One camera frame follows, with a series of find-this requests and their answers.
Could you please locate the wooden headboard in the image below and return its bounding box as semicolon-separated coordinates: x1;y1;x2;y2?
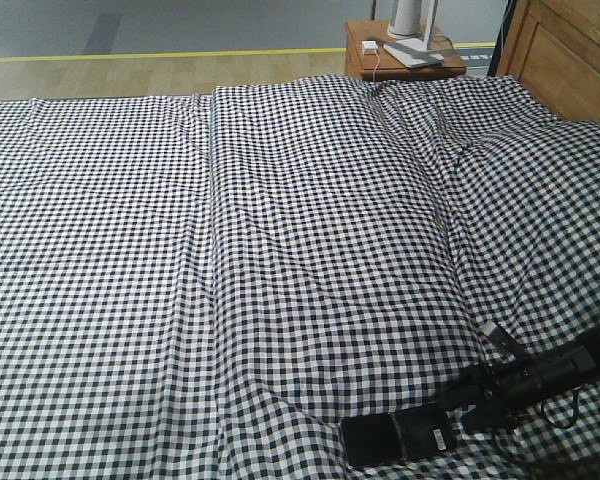
497;0;600;122

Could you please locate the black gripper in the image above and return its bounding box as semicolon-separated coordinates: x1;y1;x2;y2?
436;344;597;433

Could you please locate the white charger adapter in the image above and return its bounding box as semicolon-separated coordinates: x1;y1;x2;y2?
361;40;378;55

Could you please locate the wooden bedside table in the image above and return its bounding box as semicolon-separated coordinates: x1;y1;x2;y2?
344;19;467;82

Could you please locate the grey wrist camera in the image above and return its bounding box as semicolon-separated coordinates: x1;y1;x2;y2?
480;321;527;359

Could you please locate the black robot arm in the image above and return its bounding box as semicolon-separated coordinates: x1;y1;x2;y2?
437;322;600;432

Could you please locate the black foldable smartphone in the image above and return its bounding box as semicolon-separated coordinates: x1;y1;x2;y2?
339;404;458;468

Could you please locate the black white checkered bedsheet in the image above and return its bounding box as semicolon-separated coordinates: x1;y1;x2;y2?
0;76;600;479

